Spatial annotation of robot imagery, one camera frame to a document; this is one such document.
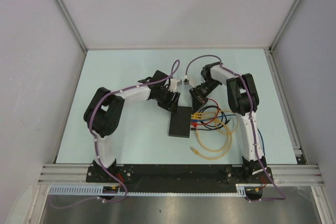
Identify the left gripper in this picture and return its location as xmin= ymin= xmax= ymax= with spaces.
xmin=155 ymin=87 xmax=180 ymax=114

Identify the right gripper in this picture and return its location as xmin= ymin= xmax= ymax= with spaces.
xmin=190 ymin=79 xmax=221 ymax=114

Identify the yellow ethernet cable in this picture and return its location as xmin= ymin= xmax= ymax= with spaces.
xmin=194 ymin=112 xmax=224 ymax=154
xmin=191 ymin=111 xmax=229 ymax=120
xmin=191 ymin=115 xmax=234 ymax=135
xmin=190 ymin=119 xmax=239 ymax=161

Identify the black network switch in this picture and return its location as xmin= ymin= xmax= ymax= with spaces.
xmin=168 ymin=106 xmax=192 ymax=138

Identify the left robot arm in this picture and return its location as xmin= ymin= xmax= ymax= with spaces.
xmin=83 ymin=70 xmax=182 ymax=182

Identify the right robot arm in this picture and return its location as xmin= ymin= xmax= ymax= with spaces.
xmin=189 ymin=62 xmax=267 ymax=183

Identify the blue ethernet cable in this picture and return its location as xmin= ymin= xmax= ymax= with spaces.
xmin=191 ymin=113 xmax=267 ymax=156

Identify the black power cable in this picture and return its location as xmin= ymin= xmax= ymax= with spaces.
xmin=191 ymin=105 xmax=232 ymax=132

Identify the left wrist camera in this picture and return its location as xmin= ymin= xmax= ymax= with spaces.
xmin=168 ymin=78 xmax=182 ymax=92

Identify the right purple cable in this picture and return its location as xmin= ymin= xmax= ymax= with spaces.
xmin=184 ymin=55 xmax=287 ymax=204

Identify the purple cable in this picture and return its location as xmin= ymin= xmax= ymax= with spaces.
xmin=48 ymin=59 xmax=182 ymax=208
xmin=184 ymin=55 xmax=287 ymax=204

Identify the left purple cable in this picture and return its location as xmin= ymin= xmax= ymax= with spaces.
xmin=48 ymin=59 xmax=182 ymax=208

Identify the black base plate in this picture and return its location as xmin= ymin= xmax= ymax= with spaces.
xmin=86 ymin=163 xmax=274 ymax=194

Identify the slotted cable duct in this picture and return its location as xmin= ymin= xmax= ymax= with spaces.
xmin=48 ymin=185 xmax=261 ymax=197

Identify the aluminium frame rail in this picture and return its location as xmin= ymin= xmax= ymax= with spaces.
xmin=38 ymin=164 xmax=324 ymax=186

